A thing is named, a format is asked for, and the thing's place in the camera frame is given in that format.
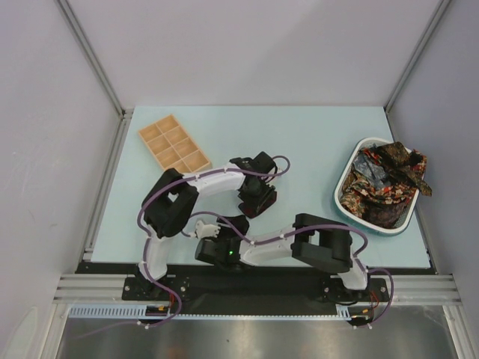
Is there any red navy striped tie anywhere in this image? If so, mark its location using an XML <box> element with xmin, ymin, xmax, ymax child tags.
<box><xmin>238</xmin><ymin>193</ymin><xmax>277</xmax><ymax>218</ymax></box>

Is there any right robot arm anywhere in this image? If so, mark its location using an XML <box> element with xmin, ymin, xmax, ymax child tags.
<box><xmin>194</xmin><ymin>213</ymin><xmax>373</xmax><ymax>300</ymax></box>

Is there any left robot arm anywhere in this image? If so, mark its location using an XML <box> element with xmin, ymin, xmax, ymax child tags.
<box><xmin>136</xmin><ymin>152</ymin><xmax>290</xmax><ymax>299</ymax></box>

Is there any wooden compartment tray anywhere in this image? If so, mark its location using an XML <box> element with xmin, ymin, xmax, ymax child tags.
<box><xmin>138</xmin><ymin>114</ymin><xmax>213</xmax><ymax>174</ymax></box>

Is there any red floral patterned tie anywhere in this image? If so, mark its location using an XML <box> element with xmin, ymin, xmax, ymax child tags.
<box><xmin>339</xmin><ymin>170</ymin><xmax>416</xmax><ymax>222</ymax></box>

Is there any grey blue tie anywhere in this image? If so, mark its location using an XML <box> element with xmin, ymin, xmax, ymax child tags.
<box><xmin>353</xmin><ymin>153</ymin><xmax>391</xmax><ymax>189</ymax></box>

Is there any white laundry basket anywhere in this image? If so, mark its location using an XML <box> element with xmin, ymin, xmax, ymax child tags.
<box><xmin>333</xmin><ymin>137</ymin><xmax>421</xmax><ymax>236</ymax></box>

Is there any dark paisley tie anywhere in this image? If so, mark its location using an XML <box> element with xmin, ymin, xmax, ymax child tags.
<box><xmin>360</xmin><ymin>141</ymin><xmax>433</xmax><ymax>197</ymax></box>

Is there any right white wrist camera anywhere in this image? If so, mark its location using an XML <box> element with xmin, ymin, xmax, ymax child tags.
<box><xmin>189</xmin><ymin>220</ymin><xmax>221</xmax><ymax>239</ymax></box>

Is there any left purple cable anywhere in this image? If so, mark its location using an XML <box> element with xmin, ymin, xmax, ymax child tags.
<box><xmin>73</xmin><ymin>155</ymin><xmax>293</xmax><ymax>340</ymax></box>

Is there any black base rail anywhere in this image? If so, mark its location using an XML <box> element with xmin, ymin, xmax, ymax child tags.
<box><xmin>76</xmin><ymin>261</ymin><xmax>437</xmax><ymax>316</ymax></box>

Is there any grey cable duct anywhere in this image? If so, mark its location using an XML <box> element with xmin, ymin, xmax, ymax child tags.
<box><xmin>69</xmin><ymin>301</ymin><xmax>397</xmax><ymax>322</ymax></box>

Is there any aluminium frame post left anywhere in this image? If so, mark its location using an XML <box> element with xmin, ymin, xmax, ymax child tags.
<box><xmin>54</xmin><ymin>0</ymin><xmax>133</xmax><ymax>119</ymax></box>

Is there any aluminium frame post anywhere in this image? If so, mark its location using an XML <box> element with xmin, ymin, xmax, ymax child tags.
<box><xmin>54</xmin><ymin>0</ymin><xmax>133</xmax><ymax>119</ymax></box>
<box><xmin>383</xmin><ymin>0</ymin><xmax>453</xmax><ymax>114</ymax></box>

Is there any aluminium frame post right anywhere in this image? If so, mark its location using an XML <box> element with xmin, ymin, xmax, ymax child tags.
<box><xmin>383</xmin><ymin>0</ymin><xmax>453</xmax><ymax>114</ymax></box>

